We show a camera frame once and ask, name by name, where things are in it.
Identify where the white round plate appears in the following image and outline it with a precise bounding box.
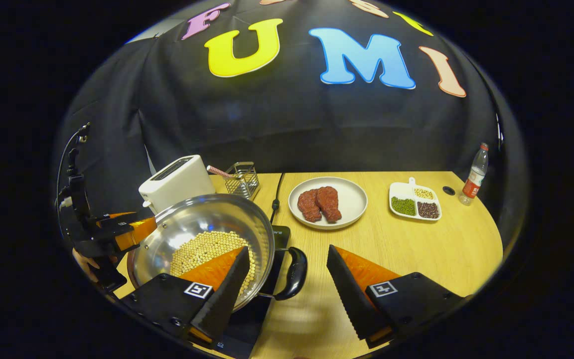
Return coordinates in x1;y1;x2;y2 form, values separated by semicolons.
288;177;369;230

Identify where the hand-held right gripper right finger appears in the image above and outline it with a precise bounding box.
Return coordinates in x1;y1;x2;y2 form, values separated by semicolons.
326;244;467;350

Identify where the wire mesh holder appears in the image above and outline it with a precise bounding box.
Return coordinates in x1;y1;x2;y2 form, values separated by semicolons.
225;162;261;200

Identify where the raw red meat slab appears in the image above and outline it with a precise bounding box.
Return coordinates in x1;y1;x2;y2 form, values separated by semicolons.
297;189;323;223
315;186;342;223

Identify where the white toaster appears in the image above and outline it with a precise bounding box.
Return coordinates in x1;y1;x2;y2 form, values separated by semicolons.
139;155;216;215

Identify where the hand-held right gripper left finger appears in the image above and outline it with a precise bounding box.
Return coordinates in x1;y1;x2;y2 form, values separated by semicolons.
120;246;251;345

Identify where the stainless steel pot black handle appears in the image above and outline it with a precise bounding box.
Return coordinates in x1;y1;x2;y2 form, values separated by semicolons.
127;193;308;312

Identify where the dark red bean pile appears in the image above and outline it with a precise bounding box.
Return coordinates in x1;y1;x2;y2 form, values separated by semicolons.
417;201;440;219

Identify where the large soybean heap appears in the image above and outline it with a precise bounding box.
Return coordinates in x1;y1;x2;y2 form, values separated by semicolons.
170;230;256;295

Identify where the white divided dish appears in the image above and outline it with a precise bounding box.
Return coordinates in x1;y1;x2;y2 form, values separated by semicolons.
389;177;442;221

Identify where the black power cable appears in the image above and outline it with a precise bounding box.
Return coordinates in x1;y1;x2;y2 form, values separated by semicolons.
270;173;286;225

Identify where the pink striped straw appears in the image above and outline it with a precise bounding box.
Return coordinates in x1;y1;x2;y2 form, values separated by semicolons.
206;165;240;180

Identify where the green mung bean pile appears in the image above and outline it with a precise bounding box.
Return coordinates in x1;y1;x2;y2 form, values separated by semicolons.
391;196;417;216

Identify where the black induction cooktop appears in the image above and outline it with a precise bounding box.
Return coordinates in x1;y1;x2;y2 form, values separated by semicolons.
215;225;292;359

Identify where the clear plastic water bottle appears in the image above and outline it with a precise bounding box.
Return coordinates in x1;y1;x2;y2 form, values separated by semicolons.
458;143;489;206

